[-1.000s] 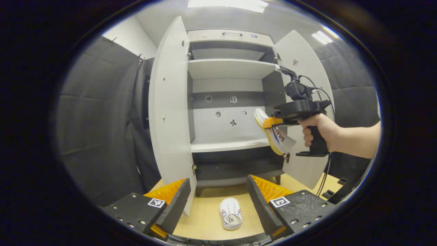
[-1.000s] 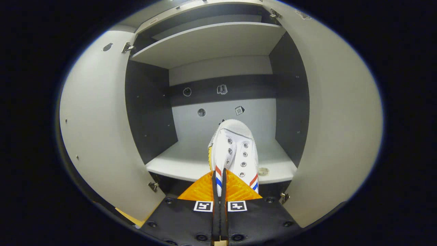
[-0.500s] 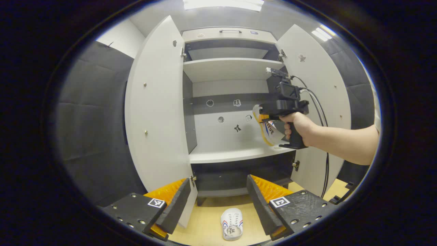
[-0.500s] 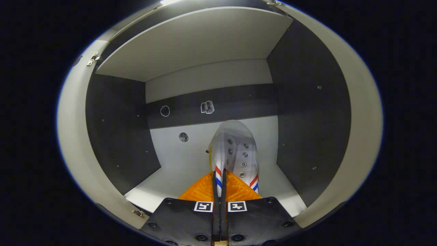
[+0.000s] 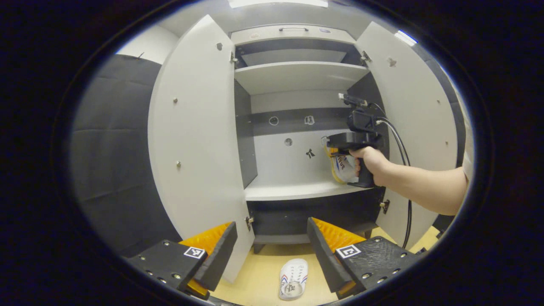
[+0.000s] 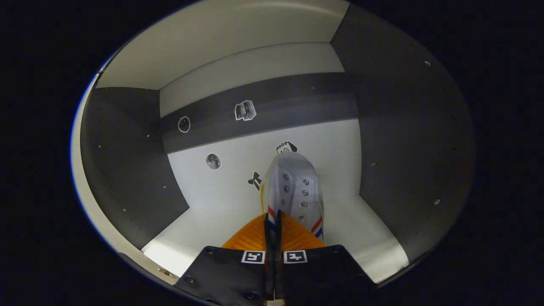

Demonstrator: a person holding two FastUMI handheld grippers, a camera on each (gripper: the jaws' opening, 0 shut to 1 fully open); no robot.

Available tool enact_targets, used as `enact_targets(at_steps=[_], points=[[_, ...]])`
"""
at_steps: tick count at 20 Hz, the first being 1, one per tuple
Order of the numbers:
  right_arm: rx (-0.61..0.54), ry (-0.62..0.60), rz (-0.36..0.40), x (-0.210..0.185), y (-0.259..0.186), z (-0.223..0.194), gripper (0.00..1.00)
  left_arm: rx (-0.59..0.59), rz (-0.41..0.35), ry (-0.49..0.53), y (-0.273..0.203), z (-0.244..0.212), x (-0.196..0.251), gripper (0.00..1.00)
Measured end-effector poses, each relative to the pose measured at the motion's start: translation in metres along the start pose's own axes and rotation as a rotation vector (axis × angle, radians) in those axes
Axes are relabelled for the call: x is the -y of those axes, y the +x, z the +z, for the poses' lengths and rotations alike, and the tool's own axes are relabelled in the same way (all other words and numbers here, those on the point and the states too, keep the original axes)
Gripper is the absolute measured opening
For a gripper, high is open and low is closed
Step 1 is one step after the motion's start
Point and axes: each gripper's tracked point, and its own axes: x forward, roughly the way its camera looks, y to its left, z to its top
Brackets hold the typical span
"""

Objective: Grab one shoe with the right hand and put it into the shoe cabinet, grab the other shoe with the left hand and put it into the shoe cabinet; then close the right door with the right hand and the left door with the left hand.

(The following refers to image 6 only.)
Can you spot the white shoe cabinet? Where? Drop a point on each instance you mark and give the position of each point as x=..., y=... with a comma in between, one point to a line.
x=238, y=63

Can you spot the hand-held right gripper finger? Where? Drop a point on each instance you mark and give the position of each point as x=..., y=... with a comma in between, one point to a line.
x=279, y=272
x=268, y=272

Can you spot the white striped shoe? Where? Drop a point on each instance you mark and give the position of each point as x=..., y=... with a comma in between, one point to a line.
x=297, y=182

